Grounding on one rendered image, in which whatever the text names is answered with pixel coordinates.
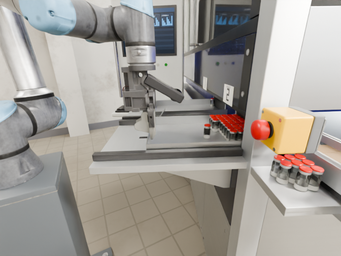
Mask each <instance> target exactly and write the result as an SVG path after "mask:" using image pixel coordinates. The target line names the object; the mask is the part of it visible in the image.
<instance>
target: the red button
mask: <svg viewBox="0 0 341 256"><path fill-rule="evenodd" d="M269 134H270V127H269V124H268V122H267V121H266V120H265V119H259V120H255V121H254V122H252V124H251V135H252V137H253V138H254V139H255V140H266V139H268V137H269Z"/></svg>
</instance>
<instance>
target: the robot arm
mask: <svg viewBox="0 0 341 256"><path fill-rule="evenodd" d="M23 17H24V18H25V19H26V20H27V21H28V22H29V24H30V25H31V26H32V27H34V28H35V29H37V30H39V31H43V32H47V33H49V34H52V35H56V36H69V37H75V38H81V39H85V40H86V41H87V42H89V43H97V44H101V43H105V42H120V41H125V48H126V58H127V63H128V64H129V66H128V67H121V70H122V73H123V75H124V84H125V88H124V87H123V89H122V91H123V101H124V110H125V111H132V112H140V111H142V110H143V112H142V114H141V118H139V119H137V120H136V123H135V124H134V128H135V129H136V130H137V131H142V132H147V133H149V134H150V138H151V140H153V139H154V137H155V135H156V116H155V108H156V93H155V90H157V91H158V92H160V93H162V94H164V95H165V96H167V97H169V98H170V99H171V100H172V101H174V102H178V103H181V102H182V100H183V99H184V95H183V94H182V92H181V91H180V90H179V89H177V88H173V87H171V86H169V85H168V84H166V83H164V82H163V81H161V80H159V79H158V78H156V77H154V76H152V75H151V74H148V71H152V70H156V66H155V65H154V63H156V49H155V30H154V19H155V17H154V13H153V2H152V0H121V2H120V6H116V7H109V8H101V7H98V6H96V5H94V4H92V3H89V2H87V1H85V0H0V50H1V53H2V55H3V58H4V60H5V63H6V66H7V68H8V71H9V73H10V76H11V78H12V81H13V83H14V86H15V88H16V93H15V95H14V96H13V99H14V101H11V100H3V101H0V190H2V189H7V188H11V187H14V186H17V185H20V184H22V183H25V182H27V181H29V180H31V179H33V178H34V177H36V176H37V175H38V174H39V173H40V172H41V171H42V169H43V164H42V161H41V159H40V158H39V157H38V156H37V155H36V154H35V153H34V152H33V150H32V149H31V148H30V145H29V142H28V139H27V138H29V137H32V136H34V135H37V134H40V133H42V132H45V131H48V130H52V129H54V128H56V127H57V126H60V125H61V124H63V123H64V121H65V120H66V116H67V110H66V106H65V104H64V102H63V101H61V99H60V98H59V97H56V96H55V95H54V92H53V91H51V90H50V89H48V88H47V86H46V83H45V80H44V77H43V74H42V71H41V68H40V65H39V62H38V59H37V56H36V53H35V50H34V48H33V45H32V42H31V39H30V36H29V33H28V30H27V27H26V24H25V21H24V18H23ZM139 73H142V77H140V76H139Z"/></svg>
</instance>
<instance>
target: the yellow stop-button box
mask: <svg viewBox="0 0 341 256"><path fill-rule="evenodd" d="M261 119H265V120H266V121H267V122H268V124H269V127H270V134H269V137H268V139H266V140H260V141H261V142H262V143H263V144H264V145H266V146H267V147H268V148H269V149H271V150H272V151H273V152H274V153H276V154H296V153H314V152H315V150H316V146H317V143H318V140H319V137H320V133H321V129H322V126H323V123H324V120H325V116H324V115H321V114H318V113H314V112H311V111H308V110H305V109H302V108H299V107H296V106H295V107H269V108H263V109H262V113H261Z"/></svg>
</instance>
